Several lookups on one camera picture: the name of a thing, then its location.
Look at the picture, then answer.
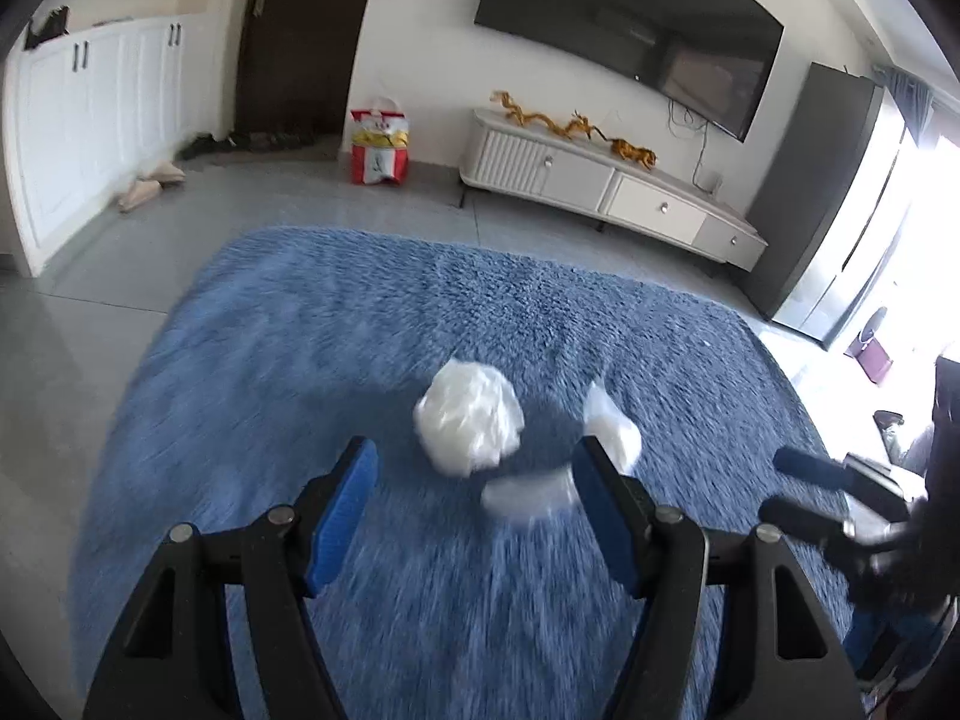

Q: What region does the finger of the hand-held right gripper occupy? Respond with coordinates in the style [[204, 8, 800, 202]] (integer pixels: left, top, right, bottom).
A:
[[772, 447, 857, 493], [759, 496, 854, 545]]

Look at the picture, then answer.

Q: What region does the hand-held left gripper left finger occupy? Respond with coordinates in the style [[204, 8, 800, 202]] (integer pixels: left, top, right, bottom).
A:
[[82, 436, 380, 720]]

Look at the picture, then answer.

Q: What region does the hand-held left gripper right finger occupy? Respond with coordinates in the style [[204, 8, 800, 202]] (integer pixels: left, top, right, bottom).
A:
[[574, 436, 867, 720]]

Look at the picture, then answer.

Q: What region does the white plastic scrap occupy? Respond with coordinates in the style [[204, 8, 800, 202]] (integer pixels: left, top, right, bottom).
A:
[[583, 381, 642, 475], [481, 465, 578, 523]]

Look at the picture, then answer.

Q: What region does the white plastic bag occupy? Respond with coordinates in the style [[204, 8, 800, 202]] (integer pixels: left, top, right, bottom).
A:
[[415, 360, 524, 477]]

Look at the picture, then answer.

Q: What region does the pink bag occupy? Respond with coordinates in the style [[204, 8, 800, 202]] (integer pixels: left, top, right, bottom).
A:
[[846, 307, 895, 383]]

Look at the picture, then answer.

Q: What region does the blue shaggy rug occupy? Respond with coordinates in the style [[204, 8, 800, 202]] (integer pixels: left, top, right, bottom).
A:
[[67, 225, 871, 720]]

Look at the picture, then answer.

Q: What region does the tall grey cabinet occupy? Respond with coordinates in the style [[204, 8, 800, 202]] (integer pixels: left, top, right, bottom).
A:
[[742, 62, 908, 350]]

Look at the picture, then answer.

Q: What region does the white TV cabinet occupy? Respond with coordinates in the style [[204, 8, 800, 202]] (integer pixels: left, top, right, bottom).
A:
[[457, 106, 768, 275]]

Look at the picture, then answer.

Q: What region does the short golden dragon ornament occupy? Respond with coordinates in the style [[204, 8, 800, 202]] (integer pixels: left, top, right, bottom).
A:
[[609, 136, 661, 170]]

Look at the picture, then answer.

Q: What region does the red and white sack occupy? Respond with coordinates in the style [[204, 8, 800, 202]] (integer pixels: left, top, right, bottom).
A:
[[350, 97, 411, 185]]

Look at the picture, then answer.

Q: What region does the grey blue curtain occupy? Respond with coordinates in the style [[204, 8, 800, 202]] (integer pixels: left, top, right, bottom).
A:
[[874, 64, 935, 145]]

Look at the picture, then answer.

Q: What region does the row of dark shoes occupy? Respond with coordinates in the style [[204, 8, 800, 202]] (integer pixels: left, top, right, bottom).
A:
[[176, 131, 317, 161]]

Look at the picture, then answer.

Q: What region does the long golden dragon ornament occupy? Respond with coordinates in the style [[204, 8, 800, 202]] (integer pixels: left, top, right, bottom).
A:
[[491, 90, 605, 143]]

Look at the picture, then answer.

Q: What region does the white cupboard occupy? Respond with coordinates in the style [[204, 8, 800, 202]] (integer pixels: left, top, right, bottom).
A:
[[4, 0, 260, 278]]

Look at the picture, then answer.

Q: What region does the dark brown door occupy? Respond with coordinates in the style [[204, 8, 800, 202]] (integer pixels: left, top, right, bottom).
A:
[[234, 0, 385, 140]]

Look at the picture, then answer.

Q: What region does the black television cable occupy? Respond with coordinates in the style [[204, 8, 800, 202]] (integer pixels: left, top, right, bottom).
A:
[[670, 101, 722, 192]]

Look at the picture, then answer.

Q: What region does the black wall television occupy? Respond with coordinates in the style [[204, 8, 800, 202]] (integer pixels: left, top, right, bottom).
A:
[[474, 0, 785, 143]]

